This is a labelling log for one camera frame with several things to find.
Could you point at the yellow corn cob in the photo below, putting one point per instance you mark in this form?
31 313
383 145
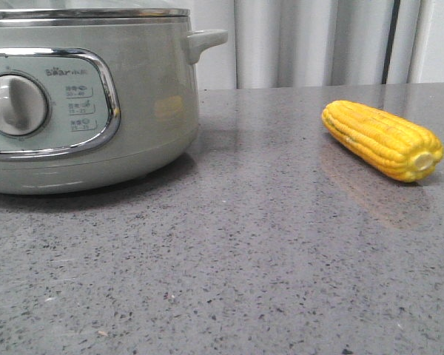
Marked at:
398 148

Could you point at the glass pot lid steel rim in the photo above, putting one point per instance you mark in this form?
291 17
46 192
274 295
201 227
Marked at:
89 9

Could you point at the pale green electric cooking pot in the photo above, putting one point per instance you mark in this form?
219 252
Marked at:
90 102

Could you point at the white pleated curtain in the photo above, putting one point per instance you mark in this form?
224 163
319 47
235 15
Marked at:
320 43

